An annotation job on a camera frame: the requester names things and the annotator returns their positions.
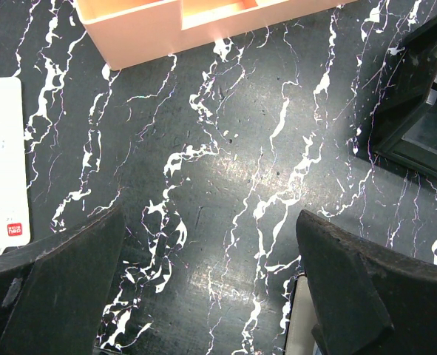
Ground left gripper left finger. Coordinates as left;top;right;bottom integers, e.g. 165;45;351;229
0;206;125;354

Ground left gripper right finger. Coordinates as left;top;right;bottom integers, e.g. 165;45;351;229
296;210;437;354

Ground grey leather card holder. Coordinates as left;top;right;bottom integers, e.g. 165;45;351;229
285;276;318;355

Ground black left card tray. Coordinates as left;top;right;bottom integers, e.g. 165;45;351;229
370;15;437;179

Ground white patterned paper sheet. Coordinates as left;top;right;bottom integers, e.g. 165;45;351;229
0;77;31;255

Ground orange plastic file organizer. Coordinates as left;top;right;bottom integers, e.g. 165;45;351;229
74;0;341;70

